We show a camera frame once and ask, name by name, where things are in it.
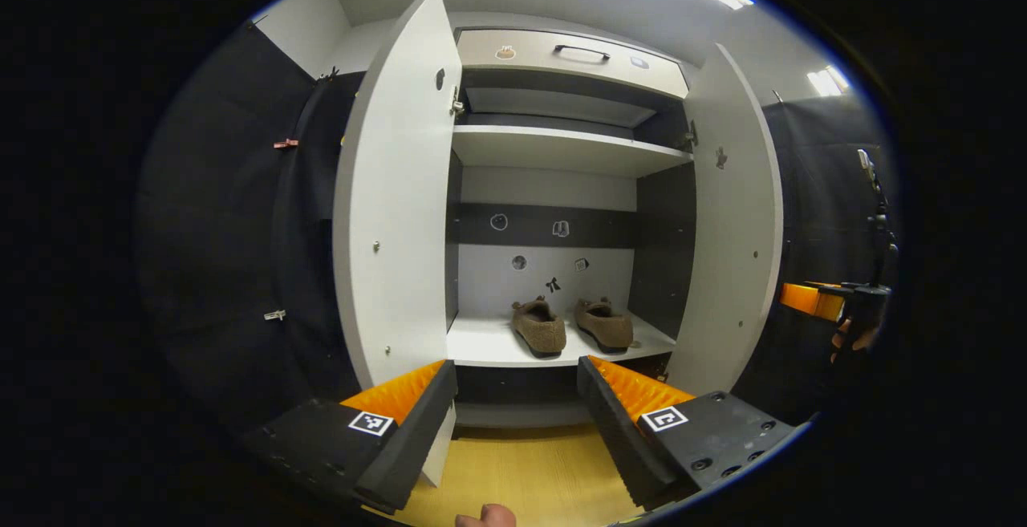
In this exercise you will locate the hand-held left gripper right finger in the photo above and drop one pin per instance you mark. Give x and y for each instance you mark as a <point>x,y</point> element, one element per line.
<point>614,431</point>

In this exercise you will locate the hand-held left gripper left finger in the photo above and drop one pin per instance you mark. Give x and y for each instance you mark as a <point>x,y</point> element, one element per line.
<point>413,439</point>

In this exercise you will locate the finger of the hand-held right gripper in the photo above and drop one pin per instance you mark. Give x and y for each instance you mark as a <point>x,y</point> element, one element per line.
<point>806,300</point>

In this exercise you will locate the white cabinet door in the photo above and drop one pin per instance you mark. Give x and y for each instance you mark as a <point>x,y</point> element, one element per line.
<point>738,270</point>
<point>393,214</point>

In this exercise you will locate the brown fuzzy shoe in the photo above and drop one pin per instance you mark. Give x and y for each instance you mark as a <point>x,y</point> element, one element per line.
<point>606,326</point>
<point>541,334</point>

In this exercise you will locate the white shoe cabinet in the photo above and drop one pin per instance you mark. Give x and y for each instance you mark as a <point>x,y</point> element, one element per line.
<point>489,342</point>

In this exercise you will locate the white cabinet shelf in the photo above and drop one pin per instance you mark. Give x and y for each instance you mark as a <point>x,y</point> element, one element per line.
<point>489,342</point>
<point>562,150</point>

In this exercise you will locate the silver clip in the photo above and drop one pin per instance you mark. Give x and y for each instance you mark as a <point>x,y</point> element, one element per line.
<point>274,315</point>

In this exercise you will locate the small ceiling light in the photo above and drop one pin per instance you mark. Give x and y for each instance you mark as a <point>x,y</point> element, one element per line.
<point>826,80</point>

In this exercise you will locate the black backdrop cloth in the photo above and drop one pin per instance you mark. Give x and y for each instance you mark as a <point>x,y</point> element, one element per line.
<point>217,230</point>

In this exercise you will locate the black clip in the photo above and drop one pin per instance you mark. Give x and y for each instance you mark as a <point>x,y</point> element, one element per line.
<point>255,22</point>
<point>327,74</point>

